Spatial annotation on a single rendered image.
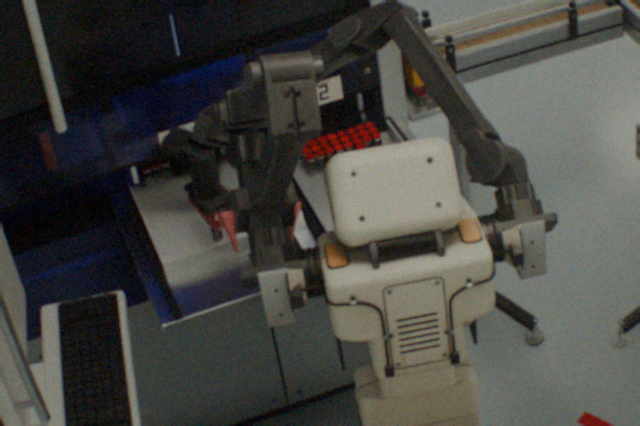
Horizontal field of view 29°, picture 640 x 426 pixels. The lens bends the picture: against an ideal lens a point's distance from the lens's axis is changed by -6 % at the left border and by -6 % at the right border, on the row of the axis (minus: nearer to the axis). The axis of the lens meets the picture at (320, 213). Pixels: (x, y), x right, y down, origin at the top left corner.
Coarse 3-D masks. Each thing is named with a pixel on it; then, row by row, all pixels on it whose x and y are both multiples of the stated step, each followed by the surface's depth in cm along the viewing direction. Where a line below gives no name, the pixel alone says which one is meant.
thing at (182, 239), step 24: (144, 192) 293; (168, 192) 291; (144, 216) 284; (168, 216) 285; (192, 216) 284; (216, 216) 283; (168, 240) 278; (192, 240) 277; (240, 240) 271; (168, 264) 268; (192, 264) 270
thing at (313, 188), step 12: (396, 132) 293; (384, 144) 295; (300, 168) 292; (300, 180) 289; (312, 180) 288; (324, 180) 288; (300, 192) 283; (312, 192) 285; (324, 192) 284; (312, 204) 278; (324, 204) 281; (324, 216) 278; (324, 228) 270
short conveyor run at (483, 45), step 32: (544, 0) 322; (576, 0) 327; (608, 0) 322; (448, 32) 320; (480, 32) 313; (512, 32) 317; (544, 32) 316; (576, 32) 319; (608, 32) 324; (480, 64) 315; (512, 64) 319
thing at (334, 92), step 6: (336, 78) 289; (318, 84) 288; (324, 84) 289; (330, 84) 289; (336, 84) 290; (318, 90) 289; (324, 90) 289; (330, 90) 290; (336, 90) 291; (318, 96) 290; (324, 96) 290; (330, 96) 291; (336, 96) 292; (342, 96) 292; (324, 102) 291
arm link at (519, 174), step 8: (504, 144) 226; (512, 152) 225; (512, 160) 223; (512, 168) 221; (520, 168) 223; (504, 176) 222; (512, 176) 221; (520, 176) 222; (528, 176) 225; (488, 184) 223; (496, 184) 222; (504, 184) 222
